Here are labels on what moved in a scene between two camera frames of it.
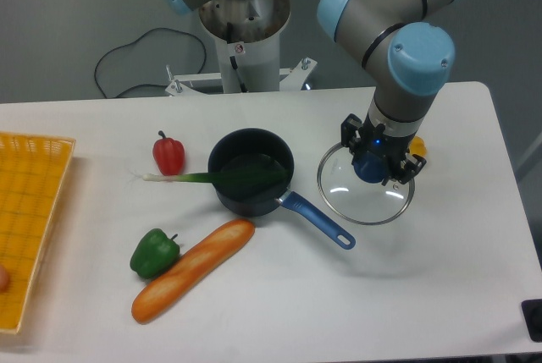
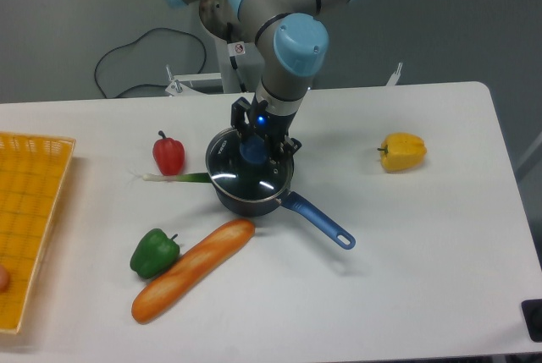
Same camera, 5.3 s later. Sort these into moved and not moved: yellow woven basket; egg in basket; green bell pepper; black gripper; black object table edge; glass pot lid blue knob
Moved: black gripper; glass pot lid blue knob
Not moved: black object table edge; egg in basket; yellow woven basket; green bell pepper
